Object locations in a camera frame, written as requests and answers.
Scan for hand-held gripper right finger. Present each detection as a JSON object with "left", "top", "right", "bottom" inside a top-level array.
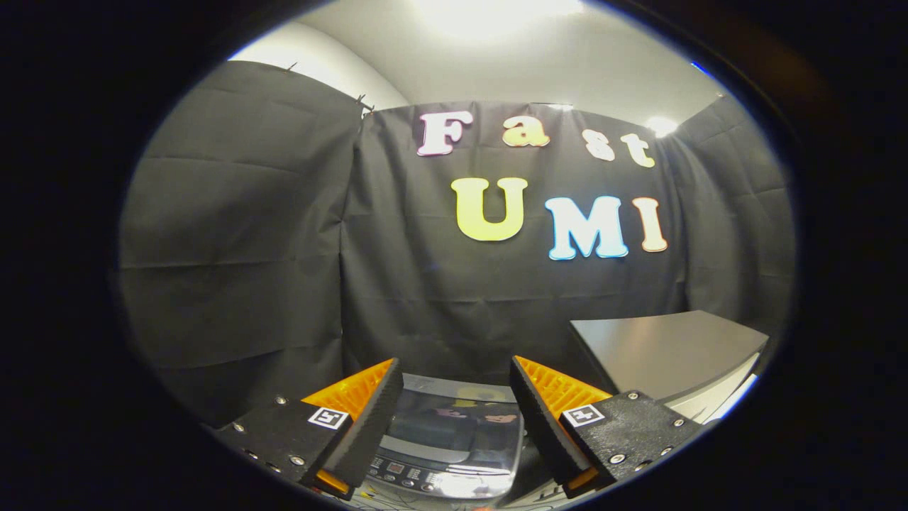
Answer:
[{"left": 509, "top": 355, "right": 705, "bottom": 499}]

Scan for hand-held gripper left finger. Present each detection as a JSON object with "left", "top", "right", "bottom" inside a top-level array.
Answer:
[{"left": 215, "top": 357, "right": 405, "bottom": 501}]

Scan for grey washing machine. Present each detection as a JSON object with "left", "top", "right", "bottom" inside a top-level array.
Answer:
[{"left": 351, "top": 373, "right": 547, "bottom": 511}]

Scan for beige cabinet with dark top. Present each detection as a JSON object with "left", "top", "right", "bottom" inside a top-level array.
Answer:
[{"left": 570, "top": 310, "right": 770, "bottom": 427}]

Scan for black backdrop cloth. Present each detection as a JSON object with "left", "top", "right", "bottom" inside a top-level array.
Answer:
[{"left": 117, "top": 60, "right": 797, "bottom": 427}]

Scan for large ceiling light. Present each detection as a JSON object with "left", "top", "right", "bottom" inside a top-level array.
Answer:
[{"left": 408, "top": 0, "right": 586, "bottom": 40}]

